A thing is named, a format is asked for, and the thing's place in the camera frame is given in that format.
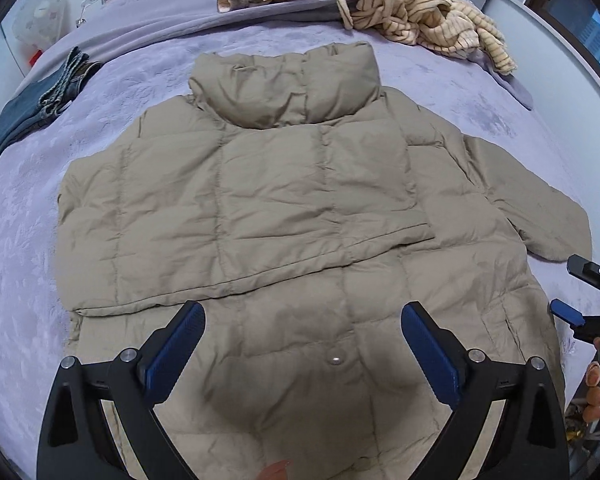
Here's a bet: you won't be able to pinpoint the person's right hand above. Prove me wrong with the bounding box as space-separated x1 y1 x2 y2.
582 337 600 422

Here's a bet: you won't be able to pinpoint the beige puffer jacket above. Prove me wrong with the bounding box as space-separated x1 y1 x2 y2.
56 41 593 480

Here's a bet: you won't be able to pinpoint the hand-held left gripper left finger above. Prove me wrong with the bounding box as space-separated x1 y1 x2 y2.
37 301 208 480

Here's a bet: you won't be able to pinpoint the dark framed window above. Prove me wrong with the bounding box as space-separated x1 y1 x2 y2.
525 0 600 96

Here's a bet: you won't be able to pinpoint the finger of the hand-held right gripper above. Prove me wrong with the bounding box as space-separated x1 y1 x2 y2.
567 255 600 292
550 299 600 345

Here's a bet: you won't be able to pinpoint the blue denim jeans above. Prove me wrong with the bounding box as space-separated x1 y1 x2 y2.
0 46 103 166

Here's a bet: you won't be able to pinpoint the lavender embossed blanket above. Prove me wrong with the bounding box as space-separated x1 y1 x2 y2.
0 0 600 461

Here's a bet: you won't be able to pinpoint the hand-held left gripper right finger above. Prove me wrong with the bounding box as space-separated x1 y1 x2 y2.
401 301 571 480

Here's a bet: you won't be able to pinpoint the cream striped fleece garment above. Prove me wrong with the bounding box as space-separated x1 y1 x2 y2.
336 0 518 77

